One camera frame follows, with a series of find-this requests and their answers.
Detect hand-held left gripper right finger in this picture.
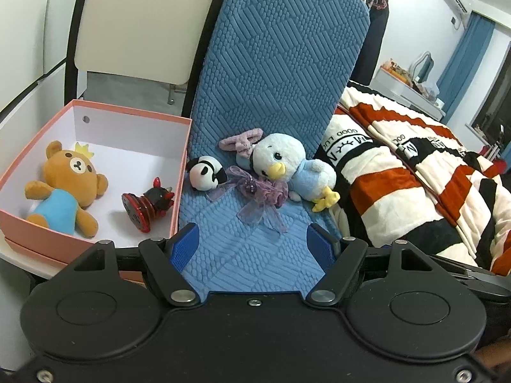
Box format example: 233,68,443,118
305,222,437,304

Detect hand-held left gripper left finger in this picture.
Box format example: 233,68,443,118
71,222,201,304

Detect small panda plush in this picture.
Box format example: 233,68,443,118
187,155,229,192

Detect purple hair bow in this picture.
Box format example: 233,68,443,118
205,165,289,233

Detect light blue bird plush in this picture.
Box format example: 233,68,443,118
236,133,341,213

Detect pink hair scrunchie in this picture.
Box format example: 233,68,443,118
218,128,265,160

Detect pink cardboard box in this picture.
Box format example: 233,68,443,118
0,100,193,284

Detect person's right forearm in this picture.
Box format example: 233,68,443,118
474,340,511,372

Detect red black devil figure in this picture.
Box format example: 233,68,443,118
122,177,175,233

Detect striped fleece blanket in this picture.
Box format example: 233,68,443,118
313,82,511,278

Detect brown teddy bear plush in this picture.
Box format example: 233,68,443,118
25,140,109,239

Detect window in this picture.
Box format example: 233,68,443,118
471,38,511,148

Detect white desk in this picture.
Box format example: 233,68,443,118
371,66,446,120

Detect blue textured chair cushion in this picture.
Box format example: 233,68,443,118
178,0,370,294

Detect small items on desk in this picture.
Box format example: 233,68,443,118
381,60,444,106

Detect grey desk lamp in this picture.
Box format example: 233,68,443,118
409,51,435,84

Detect clothes rack with garments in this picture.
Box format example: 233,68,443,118
319,0,394,86

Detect blue curtain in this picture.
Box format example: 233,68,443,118
439,11,498,122

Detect white wardrobe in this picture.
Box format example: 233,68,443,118
0,0,92,128

